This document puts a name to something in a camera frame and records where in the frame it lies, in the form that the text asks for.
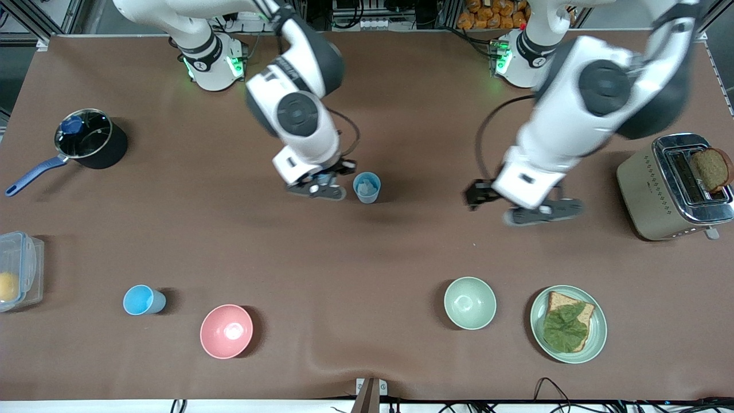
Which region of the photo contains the light blue plastic cup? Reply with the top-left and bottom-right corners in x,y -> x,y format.
123,285 -> 167,316
352,172 -> 381,205

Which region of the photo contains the beige and chrome toaster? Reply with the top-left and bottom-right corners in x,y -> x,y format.
616,133 -> 734,241

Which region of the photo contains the bread slice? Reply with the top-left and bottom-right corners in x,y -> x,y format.
543,291 -> 596,353

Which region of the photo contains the brown table cloth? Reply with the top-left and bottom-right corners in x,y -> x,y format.
0,32 -> 734,402

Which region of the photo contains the pale green bowl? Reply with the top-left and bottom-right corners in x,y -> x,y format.
443,276 -> 497,331

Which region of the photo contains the green lettuce leaf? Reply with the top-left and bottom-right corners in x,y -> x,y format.
542,302 -> 589,349

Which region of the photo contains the pale green plate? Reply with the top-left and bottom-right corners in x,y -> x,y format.
529,285 -> 608,364

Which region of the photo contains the brown toast slice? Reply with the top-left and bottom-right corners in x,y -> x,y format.
690,147 -> 733,193

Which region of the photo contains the white power strip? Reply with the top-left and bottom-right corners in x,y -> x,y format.
331,14 -> 402,32
212,13 -> 270,34

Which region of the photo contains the pink bowl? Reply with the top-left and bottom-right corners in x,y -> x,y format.
200,304 -> 254,360

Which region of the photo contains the bag of orange snacks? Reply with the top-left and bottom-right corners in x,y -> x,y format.
457,0 -> 531,30

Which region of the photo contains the metal table clamp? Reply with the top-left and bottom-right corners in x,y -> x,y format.
353,377 -> 389,413

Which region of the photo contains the glass pot lid blue knob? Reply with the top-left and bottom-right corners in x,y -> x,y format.
54,109 -> 112,159

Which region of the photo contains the clear plastic food container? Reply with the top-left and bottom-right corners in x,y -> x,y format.
0,231 -> 45,313

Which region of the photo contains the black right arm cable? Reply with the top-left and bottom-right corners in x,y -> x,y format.
327,108 -> 361,167

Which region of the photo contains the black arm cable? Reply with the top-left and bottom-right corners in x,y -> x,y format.
327,108 -> 361,167
475,95 -> 537,181

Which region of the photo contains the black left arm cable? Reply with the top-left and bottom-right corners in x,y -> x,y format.
475,95 -> 537,181

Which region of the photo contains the black floor cable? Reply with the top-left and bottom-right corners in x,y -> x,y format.
533,377 -> 580,405

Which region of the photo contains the black pot with blue handle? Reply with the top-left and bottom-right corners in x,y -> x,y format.
5,108 -> 128,197

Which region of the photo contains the aluminium frame rail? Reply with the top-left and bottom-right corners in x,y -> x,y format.
697,29 -> 734,118

